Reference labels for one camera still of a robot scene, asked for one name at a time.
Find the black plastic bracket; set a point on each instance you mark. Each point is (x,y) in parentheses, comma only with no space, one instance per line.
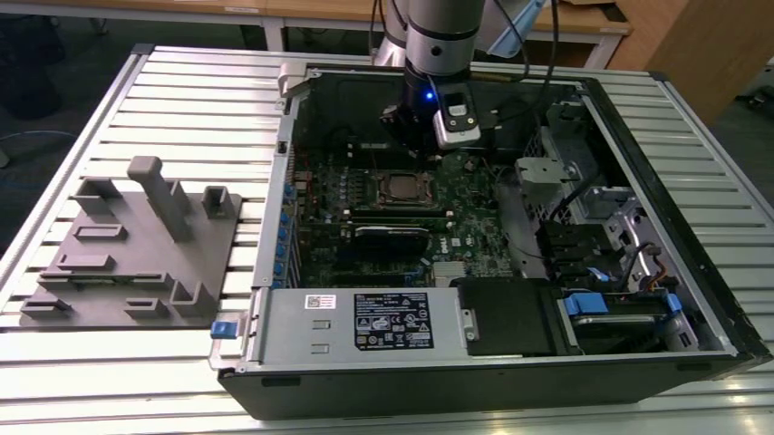
(574,247)

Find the grey parts rack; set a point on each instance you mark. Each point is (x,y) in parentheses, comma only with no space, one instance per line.
(151,276)

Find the black plastic shroud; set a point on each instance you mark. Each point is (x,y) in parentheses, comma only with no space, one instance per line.
(508,317)

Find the black open PC case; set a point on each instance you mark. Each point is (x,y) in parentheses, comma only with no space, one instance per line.
(424,389)

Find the silver power supply unit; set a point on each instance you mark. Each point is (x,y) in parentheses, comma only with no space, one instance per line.
(285,337)

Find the pale blue teach pendant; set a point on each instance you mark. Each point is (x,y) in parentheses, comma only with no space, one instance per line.
(514,36)

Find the blue disk carrier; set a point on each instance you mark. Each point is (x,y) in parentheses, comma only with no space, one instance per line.
(584,302)

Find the blue case latch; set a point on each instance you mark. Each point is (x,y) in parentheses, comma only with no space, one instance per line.
(223,331)

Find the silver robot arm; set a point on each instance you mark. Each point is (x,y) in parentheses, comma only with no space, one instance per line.
(445,36)

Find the silver metal bracket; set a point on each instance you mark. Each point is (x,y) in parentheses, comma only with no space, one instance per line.
(541,174)

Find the wooden cabinet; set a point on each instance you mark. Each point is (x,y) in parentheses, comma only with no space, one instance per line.
(713,45)

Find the black graphics card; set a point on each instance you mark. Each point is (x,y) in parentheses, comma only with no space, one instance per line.
(393,242)

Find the silver chipset heatsink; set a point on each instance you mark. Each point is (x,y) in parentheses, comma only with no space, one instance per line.
(452,269)

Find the silver CPU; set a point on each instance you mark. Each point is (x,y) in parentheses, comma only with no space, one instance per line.
(406,185)

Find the green motherboard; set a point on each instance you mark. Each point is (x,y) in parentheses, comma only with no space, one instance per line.
(478,226)

